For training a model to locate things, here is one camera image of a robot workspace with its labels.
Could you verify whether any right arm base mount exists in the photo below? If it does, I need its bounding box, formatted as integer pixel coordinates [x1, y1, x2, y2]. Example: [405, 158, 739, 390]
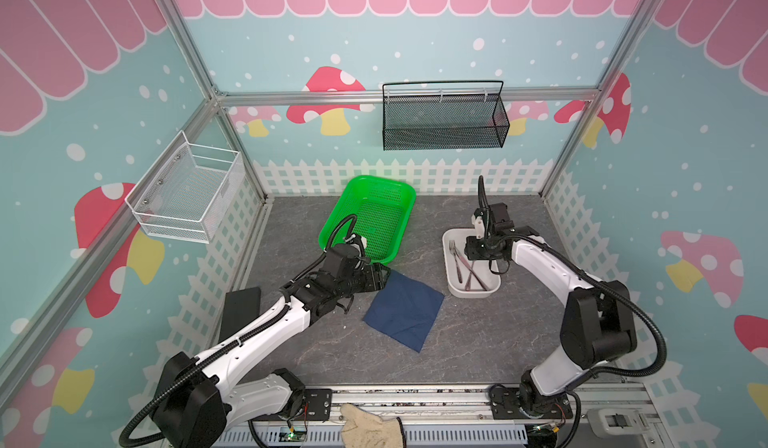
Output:
[487, 384, 573, 422]

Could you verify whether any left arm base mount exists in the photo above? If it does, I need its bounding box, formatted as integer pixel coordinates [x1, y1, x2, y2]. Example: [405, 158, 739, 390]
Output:
[255, 389, 333, 422]

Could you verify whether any green plastic basket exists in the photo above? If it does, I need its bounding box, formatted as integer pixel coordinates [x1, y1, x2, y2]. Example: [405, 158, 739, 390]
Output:
[318, 175, 416, 265]

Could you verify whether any black flat pad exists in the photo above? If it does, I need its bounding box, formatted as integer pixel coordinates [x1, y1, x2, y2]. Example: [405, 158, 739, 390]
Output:
[218, 287, 261, 342]

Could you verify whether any white wire wall basket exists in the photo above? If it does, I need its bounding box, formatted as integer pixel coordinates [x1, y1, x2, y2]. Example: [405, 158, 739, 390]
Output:
[125, 132, 245, 244]

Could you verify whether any white plastic tub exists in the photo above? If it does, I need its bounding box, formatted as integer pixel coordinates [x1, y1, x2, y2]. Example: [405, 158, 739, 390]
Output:
[442, 228, 502, 299]

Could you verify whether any dark blue paper napkin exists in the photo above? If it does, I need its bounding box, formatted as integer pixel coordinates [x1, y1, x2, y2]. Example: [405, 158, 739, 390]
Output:
[363, 271, 445, 353]

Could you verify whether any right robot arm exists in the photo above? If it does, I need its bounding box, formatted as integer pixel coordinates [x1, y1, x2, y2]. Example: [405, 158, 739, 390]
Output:
[465, 201, 668, 418]

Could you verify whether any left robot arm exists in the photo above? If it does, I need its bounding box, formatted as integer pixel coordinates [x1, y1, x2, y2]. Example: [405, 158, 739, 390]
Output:
[118, 263, 392, 447]

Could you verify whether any beige work glove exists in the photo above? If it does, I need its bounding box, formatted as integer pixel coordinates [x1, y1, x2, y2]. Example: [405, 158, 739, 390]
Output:
[340, 404, 407, 448]

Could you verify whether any grey latch plate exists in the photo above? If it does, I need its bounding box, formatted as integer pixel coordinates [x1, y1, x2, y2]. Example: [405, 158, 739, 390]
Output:
[587, 408, 647, 438]

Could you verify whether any silver fork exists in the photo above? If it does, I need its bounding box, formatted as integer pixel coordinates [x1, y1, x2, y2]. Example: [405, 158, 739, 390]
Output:
[448, 240, 463, 285]

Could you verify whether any black mesh wall basket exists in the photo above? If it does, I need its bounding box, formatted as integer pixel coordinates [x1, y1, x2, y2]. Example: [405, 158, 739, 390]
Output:
[381, 80, 510, 151]

